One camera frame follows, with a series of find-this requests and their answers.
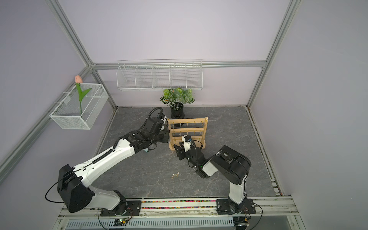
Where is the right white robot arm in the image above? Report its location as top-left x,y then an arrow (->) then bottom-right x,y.
174,142 -> 256,215

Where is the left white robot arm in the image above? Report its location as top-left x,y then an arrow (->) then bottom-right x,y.
56,114 -> 169,216

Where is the wooden jewelry display stand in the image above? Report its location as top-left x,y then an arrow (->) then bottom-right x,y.
168,117 -> 209,150

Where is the potted green plant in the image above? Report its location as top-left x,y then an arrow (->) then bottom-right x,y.
160,88 -> 195,119

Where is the pink artificial tulip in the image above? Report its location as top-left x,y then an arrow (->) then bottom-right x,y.
75,75 -> 91,115

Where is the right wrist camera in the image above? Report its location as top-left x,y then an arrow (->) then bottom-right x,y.
182,135 -> 192,152

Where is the white wire wall shelf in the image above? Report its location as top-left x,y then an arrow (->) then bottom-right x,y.
117,59 -> 203,91

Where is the white slotted cable duct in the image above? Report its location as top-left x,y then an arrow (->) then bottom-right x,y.
65,217 -> 235,230

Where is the white mesh wall basket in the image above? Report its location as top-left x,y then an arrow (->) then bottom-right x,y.
49,83 -> 109,130

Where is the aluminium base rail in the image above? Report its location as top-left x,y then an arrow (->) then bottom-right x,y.
57,197 -> 297,222

